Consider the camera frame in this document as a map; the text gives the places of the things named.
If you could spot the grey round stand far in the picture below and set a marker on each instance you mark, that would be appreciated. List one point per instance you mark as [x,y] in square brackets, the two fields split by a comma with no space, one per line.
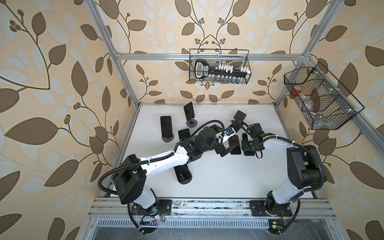
[192,123]

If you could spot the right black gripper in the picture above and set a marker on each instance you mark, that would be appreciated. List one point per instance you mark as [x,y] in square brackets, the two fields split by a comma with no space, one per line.
[245,146]

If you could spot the black wire basket right wall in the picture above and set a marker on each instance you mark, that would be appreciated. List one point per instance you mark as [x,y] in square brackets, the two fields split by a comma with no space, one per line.
[325,102]

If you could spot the black phone far left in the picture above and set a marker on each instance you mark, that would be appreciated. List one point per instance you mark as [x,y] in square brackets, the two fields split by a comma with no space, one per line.
[166,126]

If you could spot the black square stand right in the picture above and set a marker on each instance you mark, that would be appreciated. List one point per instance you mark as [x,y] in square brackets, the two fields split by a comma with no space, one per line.
[239,117]

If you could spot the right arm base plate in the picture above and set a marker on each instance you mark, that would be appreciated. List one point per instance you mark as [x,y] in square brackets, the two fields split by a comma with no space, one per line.
[263,208]

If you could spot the black wire basket wall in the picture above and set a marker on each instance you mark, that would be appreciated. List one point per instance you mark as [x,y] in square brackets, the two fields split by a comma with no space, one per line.
[235,57]
[325,102]

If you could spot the grey round stand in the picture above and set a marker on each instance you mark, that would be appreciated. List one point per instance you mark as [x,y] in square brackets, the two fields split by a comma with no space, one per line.
[168,139]
[184,180]
[192,123]

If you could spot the black phone far centre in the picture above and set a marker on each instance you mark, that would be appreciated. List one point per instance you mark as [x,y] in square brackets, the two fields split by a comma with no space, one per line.
[189,111]

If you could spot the black phone middle left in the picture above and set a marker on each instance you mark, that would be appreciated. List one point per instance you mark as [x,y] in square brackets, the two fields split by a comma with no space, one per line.
[184,134]

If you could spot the grey round stand front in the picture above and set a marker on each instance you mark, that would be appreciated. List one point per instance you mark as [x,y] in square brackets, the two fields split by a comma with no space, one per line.
[184,180]

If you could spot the black phone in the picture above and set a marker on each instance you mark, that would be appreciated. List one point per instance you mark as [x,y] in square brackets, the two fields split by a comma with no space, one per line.
[166,126]
[184,134]
[182,170]
[189,111]

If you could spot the grey round stand left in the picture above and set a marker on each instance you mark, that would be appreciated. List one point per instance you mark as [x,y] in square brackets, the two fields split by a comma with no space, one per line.
[168,139]

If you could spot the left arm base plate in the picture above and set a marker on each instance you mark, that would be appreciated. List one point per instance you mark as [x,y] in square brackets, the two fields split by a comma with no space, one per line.
[161,208]

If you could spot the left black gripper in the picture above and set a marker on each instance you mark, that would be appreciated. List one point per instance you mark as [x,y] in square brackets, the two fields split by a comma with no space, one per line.
[221,148]

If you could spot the black phone near front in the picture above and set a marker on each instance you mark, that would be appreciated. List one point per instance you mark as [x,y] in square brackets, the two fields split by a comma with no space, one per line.
[182,170]

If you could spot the black tool with vials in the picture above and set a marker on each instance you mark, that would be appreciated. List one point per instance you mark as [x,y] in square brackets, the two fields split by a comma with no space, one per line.
[203,70]

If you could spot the aluminium rail front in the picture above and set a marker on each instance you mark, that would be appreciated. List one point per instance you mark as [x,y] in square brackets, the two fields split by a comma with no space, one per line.
[310,209]

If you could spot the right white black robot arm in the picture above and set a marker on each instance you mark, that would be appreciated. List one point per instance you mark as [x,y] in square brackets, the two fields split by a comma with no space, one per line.
[305,170]

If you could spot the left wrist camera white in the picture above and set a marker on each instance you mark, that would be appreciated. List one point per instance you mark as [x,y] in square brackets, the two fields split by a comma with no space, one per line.
[227,133]

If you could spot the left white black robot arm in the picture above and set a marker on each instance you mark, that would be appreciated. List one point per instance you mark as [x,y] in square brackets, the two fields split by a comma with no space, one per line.
[129,179]

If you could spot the black phone stand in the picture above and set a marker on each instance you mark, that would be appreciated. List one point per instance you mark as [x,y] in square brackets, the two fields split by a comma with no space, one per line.
[247,146]
[234,144]

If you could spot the black wire basket back wall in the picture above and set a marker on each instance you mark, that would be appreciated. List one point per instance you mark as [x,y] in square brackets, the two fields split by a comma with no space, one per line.
[235,57]

